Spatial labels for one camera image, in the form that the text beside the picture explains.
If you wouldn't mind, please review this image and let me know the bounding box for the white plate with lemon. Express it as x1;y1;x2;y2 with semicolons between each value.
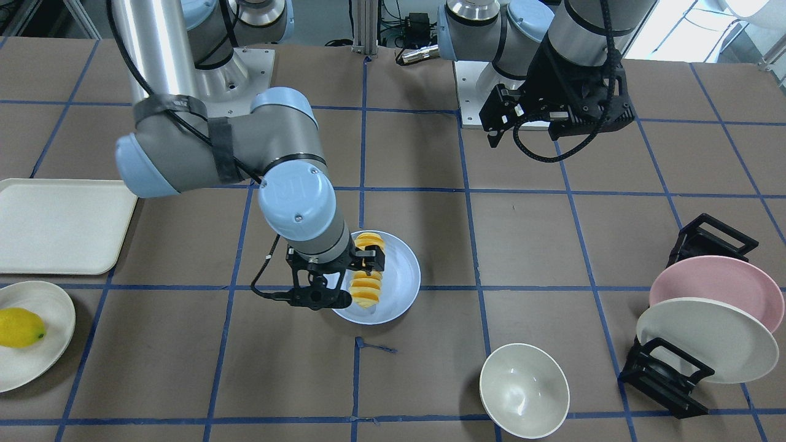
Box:
1;281;76;393

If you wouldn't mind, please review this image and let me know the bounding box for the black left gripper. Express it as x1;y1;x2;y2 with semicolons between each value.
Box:
479;40;636;148

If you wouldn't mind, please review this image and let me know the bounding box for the white rectangular tray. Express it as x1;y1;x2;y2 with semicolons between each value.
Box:
1;178;138;275

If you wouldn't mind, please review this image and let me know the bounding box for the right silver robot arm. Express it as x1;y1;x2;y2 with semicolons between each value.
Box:
106;1;384;310

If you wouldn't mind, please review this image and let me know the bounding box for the yellow toy lemon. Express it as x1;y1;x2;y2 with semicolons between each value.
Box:
1;307;47;349

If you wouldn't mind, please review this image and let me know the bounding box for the black drag chain cable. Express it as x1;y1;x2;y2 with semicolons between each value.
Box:
513;0;624;163

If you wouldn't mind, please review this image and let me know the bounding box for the cream ceramic bowl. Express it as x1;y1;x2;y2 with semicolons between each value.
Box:
479;343;572;440

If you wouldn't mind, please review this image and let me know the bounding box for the cream plate in rack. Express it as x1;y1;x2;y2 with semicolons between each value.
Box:
636;297;779;384

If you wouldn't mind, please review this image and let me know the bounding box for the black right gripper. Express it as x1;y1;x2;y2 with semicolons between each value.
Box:
284;244;386;311

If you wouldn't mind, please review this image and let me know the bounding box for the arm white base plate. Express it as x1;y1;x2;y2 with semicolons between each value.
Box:
453;60;553;130
196;47;276;103

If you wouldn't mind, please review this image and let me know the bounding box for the pink plate in rack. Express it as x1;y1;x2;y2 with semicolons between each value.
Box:
648;255;784;332

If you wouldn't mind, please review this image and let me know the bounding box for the black plate rack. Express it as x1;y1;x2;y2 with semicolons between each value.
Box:
618;213;759;419

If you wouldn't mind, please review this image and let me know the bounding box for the blue plate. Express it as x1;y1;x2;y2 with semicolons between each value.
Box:
334;230;421;325

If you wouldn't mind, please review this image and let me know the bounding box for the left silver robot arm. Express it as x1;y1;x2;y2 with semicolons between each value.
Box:
396;1;656;163

